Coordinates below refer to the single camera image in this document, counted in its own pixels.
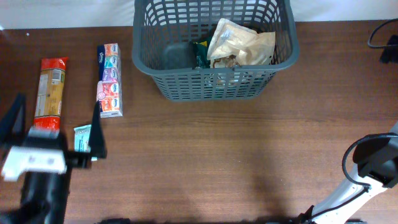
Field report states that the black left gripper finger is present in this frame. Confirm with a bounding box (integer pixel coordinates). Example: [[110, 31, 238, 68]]
[[88, 101, 107, 159], [1, 94, 25, 144]]

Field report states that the light teal wipes packet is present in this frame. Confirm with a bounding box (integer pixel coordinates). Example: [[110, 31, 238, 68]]
[[74, 124, 91, 153]]

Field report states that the red orange pasta package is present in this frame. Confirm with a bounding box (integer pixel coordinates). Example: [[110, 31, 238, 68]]
[[34, 57, 68, 131]]

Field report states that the beige kraft paper pouch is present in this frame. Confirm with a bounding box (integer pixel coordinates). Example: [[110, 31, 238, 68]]
[[207, 18, 276, 66]]

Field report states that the colourful tissue pack bundle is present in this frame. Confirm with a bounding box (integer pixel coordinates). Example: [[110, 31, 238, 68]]
[[96, 43, 123, 118]]

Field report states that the green instant coffee bag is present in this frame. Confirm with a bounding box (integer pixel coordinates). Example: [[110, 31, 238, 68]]
[[192, 37, 211, 68]]

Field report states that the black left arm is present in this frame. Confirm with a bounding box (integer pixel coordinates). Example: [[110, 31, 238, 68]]
[[1, 94, 107, 223]]

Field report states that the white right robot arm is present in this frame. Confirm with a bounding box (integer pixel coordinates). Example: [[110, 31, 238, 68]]
[[296, 124, 397, 224]]

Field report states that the brown chocolate snack pouch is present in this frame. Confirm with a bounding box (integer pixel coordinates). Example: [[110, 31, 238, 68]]
[[210, 55, 241, 68]]

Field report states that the grey plastic lattice basket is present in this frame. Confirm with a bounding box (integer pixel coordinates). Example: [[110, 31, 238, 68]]
[[132, 0, 299, 101]]

